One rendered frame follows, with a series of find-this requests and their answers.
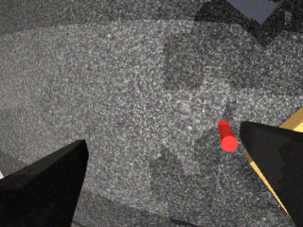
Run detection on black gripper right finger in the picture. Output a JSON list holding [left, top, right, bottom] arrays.
[[240, 121, 303, 227]]

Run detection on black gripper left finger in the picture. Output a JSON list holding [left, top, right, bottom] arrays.
[[0, 139, 88, 227]]

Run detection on red peg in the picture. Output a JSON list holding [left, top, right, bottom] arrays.
[[217, 121, 238, 151]]

